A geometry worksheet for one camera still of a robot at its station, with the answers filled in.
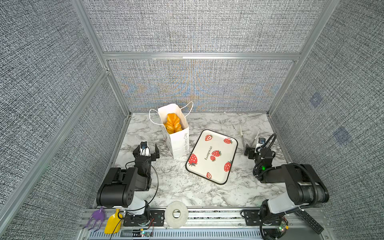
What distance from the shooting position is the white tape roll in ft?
2.41

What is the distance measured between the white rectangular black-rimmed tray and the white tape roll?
0.64 ft

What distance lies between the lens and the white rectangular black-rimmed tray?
90 centimetres
